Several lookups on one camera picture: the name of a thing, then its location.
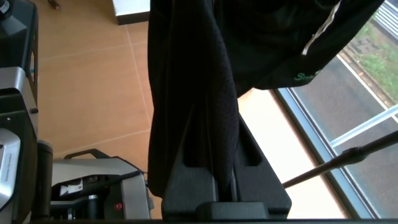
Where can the window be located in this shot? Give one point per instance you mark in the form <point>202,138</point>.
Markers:
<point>342,109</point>

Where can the black garment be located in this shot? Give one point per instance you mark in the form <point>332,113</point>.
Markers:
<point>273,46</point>

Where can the heap of clothes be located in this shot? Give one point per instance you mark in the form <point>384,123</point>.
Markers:
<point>192,93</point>

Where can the black clothes rack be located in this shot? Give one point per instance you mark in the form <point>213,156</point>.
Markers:
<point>342,158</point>

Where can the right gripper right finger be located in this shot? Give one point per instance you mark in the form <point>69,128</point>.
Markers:
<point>261,186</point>

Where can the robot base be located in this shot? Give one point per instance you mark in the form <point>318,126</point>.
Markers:
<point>18,140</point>

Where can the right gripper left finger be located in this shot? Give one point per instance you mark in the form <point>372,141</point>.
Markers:
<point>186,193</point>

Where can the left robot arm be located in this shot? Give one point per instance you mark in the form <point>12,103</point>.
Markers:
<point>15,40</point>

